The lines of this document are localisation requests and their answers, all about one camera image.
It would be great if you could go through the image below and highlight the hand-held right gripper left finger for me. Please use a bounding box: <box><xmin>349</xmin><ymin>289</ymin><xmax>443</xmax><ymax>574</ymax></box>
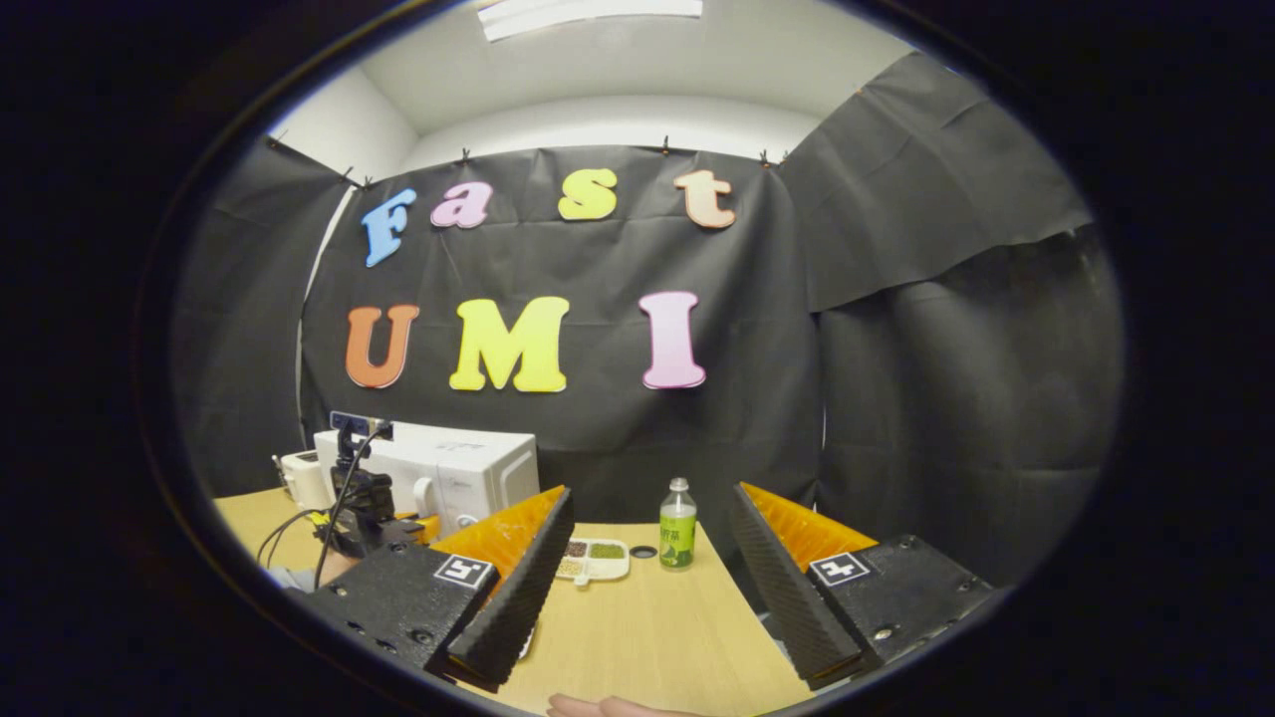
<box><xmin>289</xmin><ymin>485</ymin><xmax>576</xmax><ymax>695</ymax></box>

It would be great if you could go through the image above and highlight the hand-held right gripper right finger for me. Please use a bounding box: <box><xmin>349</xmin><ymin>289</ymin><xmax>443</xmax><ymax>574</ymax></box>
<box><xmin>730</xmin><ymin>482</ymin><xmax>1002</xmax><ymax>693</ymax></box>

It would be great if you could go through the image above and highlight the white microwave oven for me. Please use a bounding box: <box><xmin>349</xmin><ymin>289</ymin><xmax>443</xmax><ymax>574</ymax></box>
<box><xmin>314</xmin><ymin>421</ymin><xmax>541</xmax><ymax>539</ymax></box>

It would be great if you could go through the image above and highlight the small white appliance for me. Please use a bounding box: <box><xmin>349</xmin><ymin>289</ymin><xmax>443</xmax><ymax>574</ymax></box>
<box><xmin>279</xmin><ymin>450</ymin><xmax>335</xmax><ymax>512</ymax></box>

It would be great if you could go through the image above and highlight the white divided bean tray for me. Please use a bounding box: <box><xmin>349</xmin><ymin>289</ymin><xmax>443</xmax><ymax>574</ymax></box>
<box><xmin>555</xmin><ymin>538</ymin><xmax>632</xmax><ymax>589</ymax></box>

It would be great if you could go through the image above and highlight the green tea bottle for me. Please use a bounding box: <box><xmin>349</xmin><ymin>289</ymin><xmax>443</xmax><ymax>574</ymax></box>
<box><xmin>659</xmin><ymin>477</ymin><xmax>698</xmax><ymax>571</ymax></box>

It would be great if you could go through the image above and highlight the long ceiling light panel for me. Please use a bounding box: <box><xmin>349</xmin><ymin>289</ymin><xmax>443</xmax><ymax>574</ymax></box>
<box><xmin>476</xmin><ymin>0</ymin><xmax>704</xmax><ymax>43</ymax></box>

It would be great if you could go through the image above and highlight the black cable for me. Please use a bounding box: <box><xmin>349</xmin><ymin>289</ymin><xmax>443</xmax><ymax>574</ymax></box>
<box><xmin>256</xmin><ymin>423</ymin><xmax>394</xmax><ymax>591</ymax></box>

